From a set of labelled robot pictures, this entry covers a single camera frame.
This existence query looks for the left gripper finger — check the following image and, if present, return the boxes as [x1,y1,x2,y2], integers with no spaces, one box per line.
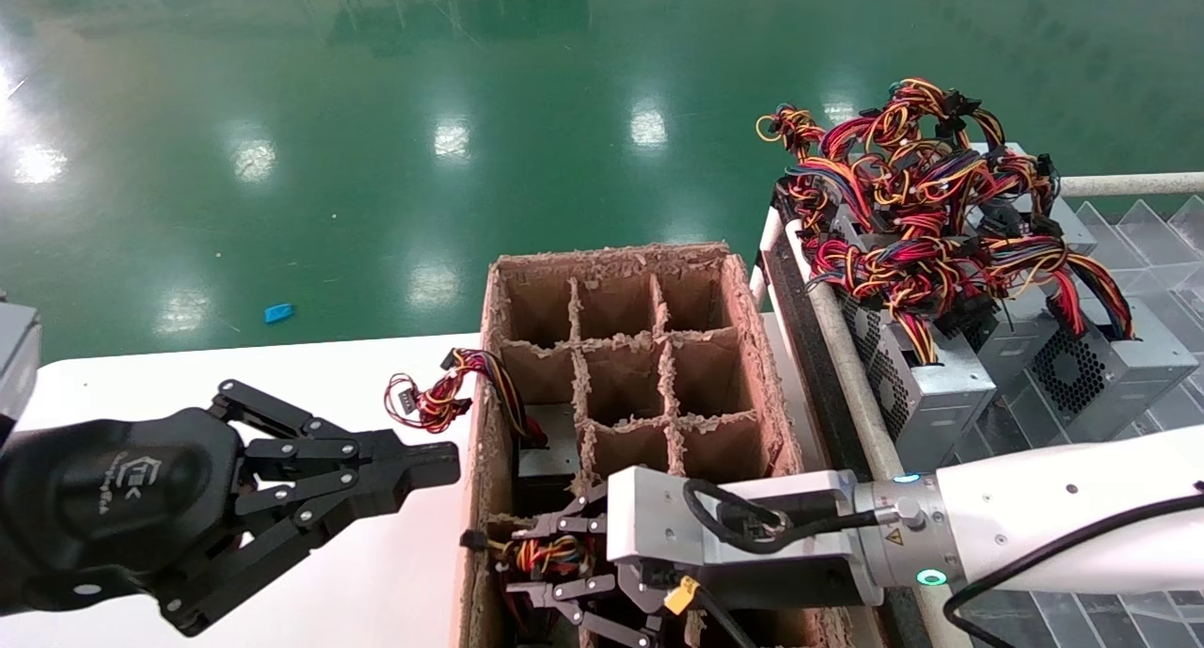
[155,469,462,638]
[209,379,462,485]

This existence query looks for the clear plastic divider tray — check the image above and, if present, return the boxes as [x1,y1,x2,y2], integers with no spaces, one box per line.
[941,195,1204,648]

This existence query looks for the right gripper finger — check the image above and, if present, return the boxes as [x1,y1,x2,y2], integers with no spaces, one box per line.
[503,571,661,648]
[511,484,612,542]

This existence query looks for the white horizontal rail pipe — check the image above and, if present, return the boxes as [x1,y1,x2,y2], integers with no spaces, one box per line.
[1058,171,1204,198]

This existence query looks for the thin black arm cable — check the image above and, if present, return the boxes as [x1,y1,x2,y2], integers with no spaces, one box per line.
[943,493,1204,648]

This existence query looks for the silver power supply with wires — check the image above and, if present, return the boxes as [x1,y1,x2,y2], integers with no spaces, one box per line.
[461,528,608,635]

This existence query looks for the silver power supply mesh side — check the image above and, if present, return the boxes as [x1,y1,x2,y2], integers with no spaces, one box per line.
[835,286,998,475]

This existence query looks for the yellow connector tag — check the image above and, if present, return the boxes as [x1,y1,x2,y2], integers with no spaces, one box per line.
[663,576,703,617]

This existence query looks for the grey rack tube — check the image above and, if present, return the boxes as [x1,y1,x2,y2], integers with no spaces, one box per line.
[804,279,909,484]

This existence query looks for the tangled coloured wire bundle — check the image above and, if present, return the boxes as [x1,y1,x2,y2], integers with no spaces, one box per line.
[755,76,1136,367]

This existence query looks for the brown cardboard divider box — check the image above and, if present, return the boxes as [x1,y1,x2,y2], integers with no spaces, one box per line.
[454,244,852,648]

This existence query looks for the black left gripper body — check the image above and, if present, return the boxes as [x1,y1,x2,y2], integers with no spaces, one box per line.
[0,408,247,621]

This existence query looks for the grey power supply round vent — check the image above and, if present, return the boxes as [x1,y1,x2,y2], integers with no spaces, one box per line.
[974,286,1202,444]

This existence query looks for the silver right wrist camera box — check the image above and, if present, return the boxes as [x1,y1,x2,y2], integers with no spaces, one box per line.
[607,466,716,566]

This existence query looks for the black camera cable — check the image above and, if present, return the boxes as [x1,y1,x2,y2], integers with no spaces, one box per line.
[682,479,885,557]

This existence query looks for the white rack pipe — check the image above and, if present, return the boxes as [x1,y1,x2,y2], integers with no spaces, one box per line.
[750,204,784,312]

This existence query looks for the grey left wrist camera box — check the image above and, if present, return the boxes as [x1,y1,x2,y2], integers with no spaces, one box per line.
[0,302,42,433]

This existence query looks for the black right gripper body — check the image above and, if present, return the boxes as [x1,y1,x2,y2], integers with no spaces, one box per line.
[613,560,703,623]

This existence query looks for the black power supply with wires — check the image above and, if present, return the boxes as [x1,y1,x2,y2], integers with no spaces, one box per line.
[384,347,586,517]

